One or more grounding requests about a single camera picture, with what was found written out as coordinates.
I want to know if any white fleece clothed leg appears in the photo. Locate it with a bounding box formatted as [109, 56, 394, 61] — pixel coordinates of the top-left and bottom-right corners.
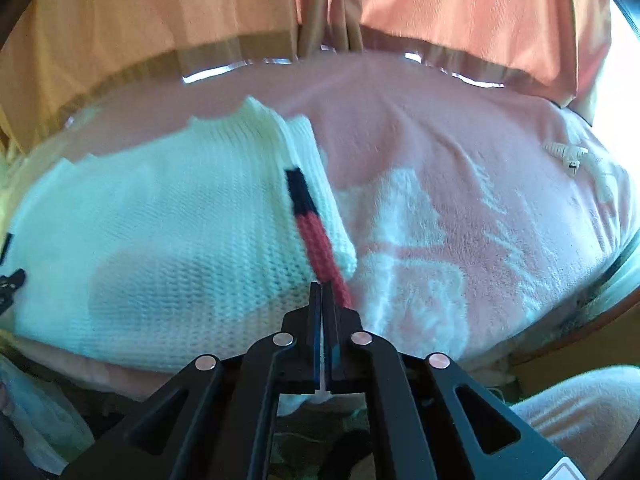
[511, 365, 640, 479]

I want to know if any small white cloth item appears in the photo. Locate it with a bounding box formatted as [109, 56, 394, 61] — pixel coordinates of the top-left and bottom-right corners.
[544, 142, 618, 203]

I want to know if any peach orange curtain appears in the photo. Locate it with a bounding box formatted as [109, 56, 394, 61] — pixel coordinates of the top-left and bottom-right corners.
[1, 0, 612, 152]

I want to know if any white striped knit sweater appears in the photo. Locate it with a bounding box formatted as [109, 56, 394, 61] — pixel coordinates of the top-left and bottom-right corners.
[1, 98, 357, 398]

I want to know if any white plastic bag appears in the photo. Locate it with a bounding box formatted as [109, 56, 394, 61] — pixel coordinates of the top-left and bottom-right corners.
[1, 356, 94, 474]

